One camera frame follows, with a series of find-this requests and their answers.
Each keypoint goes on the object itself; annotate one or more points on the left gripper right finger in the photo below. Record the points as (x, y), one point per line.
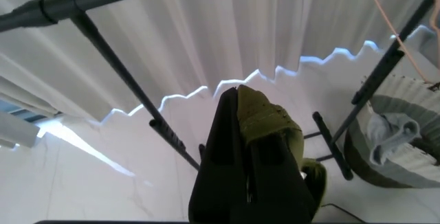
(275, 189)

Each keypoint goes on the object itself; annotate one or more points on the black clothes rack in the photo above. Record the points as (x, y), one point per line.
(51, 7)

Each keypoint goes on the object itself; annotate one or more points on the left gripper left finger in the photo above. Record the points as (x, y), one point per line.
(220, 169)

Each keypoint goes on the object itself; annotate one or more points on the white curtain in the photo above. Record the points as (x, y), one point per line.
(206, 28)
(17, 129)

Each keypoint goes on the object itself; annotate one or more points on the window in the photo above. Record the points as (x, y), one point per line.
(17, 109)

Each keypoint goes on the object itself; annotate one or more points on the white laundry basket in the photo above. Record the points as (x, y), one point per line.
(405, 93)

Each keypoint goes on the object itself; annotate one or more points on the green short-sleeved shirt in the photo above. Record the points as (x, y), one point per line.
(261, 117)

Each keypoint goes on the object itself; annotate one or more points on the pale grey garment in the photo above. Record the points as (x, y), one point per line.
(388, 134)

